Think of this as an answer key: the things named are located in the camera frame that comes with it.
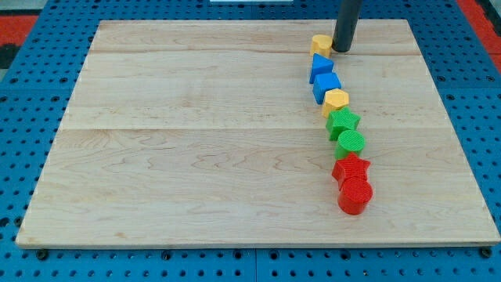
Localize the red star block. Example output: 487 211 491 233
331 152 371 190

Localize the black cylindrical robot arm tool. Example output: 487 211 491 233
332 0 362 52

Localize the green star block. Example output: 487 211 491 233
326 107 361 141

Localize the yellow hexagon block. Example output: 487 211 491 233
322 89 349 118

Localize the light wooden board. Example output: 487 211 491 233
16 20 500 249

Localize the red cylinder block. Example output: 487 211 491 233
337 177 373 215

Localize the blue triangle block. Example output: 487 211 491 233
309 53 334 84

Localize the green cylinder block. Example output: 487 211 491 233
334 130 366 160

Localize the blue cube block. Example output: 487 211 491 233
312 72 342 104

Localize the yellow heart block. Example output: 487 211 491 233
309 34 333 58

